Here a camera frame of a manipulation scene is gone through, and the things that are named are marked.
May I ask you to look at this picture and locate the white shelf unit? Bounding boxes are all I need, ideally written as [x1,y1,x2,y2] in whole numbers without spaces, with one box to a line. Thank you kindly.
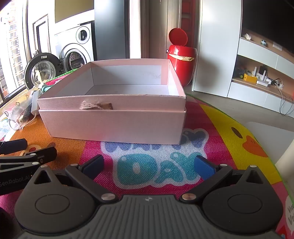
[227,28,294,120]

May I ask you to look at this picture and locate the black television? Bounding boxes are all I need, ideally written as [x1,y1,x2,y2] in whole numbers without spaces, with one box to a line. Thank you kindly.
[242,0,294,53]

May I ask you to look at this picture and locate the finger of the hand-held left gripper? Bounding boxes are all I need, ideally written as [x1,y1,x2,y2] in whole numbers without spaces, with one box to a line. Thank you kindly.
[0,138,28,155]
[0,147,57,172]

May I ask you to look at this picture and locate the silver washing machine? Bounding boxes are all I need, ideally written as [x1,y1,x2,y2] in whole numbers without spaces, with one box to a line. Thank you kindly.
[59,42,94,72]

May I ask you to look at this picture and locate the clear plastic bag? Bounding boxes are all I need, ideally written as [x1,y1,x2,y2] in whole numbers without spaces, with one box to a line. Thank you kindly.
[2,101,35,131]

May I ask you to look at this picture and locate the colourful cartoon play mat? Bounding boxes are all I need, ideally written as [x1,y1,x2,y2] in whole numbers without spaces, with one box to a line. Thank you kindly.
[0,71,294,239]

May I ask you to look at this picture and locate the pink cardboard box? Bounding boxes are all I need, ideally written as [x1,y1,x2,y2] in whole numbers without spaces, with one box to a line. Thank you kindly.
[37,58,186,145]

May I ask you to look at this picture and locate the teal plastic clip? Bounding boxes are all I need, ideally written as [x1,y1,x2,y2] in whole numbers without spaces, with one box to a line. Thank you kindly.
[34,84,55,93]

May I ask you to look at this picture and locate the thin dark cables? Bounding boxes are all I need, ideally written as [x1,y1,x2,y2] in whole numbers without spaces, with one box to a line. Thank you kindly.
[274,79,293,115]

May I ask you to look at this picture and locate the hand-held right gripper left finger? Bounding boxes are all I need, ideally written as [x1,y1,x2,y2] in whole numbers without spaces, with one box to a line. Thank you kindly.
[34,155,116,204]

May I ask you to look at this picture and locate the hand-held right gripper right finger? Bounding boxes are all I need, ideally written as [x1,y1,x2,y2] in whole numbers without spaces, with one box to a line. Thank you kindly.
[179,155,264,204]

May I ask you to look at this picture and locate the white side table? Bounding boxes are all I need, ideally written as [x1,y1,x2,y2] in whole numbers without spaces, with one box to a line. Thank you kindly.
[243,122,294,161]

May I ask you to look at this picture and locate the white router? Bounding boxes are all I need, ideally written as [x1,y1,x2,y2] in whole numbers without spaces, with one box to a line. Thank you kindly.
[251,66,268,81]

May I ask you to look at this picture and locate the tall white cabinet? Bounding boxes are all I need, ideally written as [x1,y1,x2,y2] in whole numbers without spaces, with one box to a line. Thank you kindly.
[192,0,243,98]

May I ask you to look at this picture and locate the red trash bin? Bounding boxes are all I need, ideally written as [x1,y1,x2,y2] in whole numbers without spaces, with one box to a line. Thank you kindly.
[166,28,198,87]

